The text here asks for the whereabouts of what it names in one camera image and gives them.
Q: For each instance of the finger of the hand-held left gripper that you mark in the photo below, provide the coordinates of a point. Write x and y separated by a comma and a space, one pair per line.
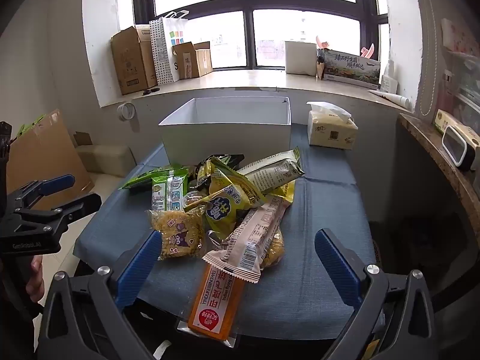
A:
84, 202
56, 184

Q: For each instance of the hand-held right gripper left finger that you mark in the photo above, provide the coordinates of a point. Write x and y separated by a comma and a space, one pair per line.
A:
139, 266

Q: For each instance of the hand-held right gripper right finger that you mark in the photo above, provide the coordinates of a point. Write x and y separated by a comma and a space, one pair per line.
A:
337, 266

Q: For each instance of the yellow noodle packet purple cartoon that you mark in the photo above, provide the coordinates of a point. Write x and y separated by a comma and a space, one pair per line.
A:
176, 234

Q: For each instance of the bright green packet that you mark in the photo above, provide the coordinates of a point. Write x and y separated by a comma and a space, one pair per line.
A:
142, 180

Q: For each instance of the green and white packet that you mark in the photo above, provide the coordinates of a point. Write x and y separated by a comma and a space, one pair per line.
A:
165, 191

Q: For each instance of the orange snack packet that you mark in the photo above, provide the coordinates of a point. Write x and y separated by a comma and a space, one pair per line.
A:
213, 303

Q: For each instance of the clear jelly cup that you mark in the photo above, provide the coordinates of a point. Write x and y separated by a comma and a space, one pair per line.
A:
193, 199

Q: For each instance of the long pink beige packet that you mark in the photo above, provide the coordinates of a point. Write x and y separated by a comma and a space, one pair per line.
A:
255, 232

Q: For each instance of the yellow pouch red print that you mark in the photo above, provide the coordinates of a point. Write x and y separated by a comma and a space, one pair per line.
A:
285, 191

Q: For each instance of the yellow chips bag blue label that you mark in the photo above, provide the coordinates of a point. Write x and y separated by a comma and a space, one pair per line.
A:
225, 206

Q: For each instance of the long cream green packet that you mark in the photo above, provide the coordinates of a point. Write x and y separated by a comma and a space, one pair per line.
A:
273, 172

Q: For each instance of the white foam board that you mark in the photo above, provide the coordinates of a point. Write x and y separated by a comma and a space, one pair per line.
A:
225, 138

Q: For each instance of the person's left hand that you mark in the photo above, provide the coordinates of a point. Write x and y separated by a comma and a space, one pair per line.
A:
35, 279

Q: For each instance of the beige box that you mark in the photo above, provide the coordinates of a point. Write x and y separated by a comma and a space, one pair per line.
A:
105, 159

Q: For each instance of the green clips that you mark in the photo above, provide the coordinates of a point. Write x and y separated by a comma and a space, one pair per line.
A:
32, 123

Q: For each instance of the blue tablecloth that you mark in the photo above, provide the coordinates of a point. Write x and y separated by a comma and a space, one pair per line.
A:
322, 202

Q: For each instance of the small black object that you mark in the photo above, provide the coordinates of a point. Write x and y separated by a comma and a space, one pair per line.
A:
150, 90

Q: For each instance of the cream tissue pack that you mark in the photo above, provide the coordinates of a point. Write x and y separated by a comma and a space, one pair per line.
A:
330, 131

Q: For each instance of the large cardboard box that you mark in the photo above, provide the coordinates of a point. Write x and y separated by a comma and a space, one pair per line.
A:
129, 60

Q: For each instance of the brown stone countertop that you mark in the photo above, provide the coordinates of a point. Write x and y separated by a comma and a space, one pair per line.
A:
423, 138

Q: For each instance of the white alarm clock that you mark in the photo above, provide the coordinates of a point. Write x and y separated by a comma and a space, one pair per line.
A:
455, 146

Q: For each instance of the polka dot shopping bag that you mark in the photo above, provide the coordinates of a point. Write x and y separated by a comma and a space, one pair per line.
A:
161, 52

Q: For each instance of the small open cardboard box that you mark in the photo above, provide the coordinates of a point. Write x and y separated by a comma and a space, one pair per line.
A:
187, 63

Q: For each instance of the white tube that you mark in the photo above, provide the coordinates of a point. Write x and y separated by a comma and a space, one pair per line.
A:
393, 98

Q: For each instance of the green and cream box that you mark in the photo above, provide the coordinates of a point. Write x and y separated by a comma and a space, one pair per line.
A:
440, 120

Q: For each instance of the white bottle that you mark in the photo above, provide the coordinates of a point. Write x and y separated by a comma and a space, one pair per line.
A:
390, 80

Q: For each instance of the landscape printed box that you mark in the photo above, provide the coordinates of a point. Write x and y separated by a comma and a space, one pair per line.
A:
348, 69

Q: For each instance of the brown holder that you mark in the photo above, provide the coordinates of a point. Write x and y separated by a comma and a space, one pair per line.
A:
320, 69

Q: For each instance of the white box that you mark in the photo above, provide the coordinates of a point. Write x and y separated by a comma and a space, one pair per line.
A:
300, 58

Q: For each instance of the clear plastic storage drawers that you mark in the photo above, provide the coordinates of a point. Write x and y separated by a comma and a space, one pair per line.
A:
465, 82

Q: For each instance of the dark window frame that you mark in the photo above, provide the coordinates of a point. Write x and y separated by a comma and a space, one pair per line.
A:
247, 26

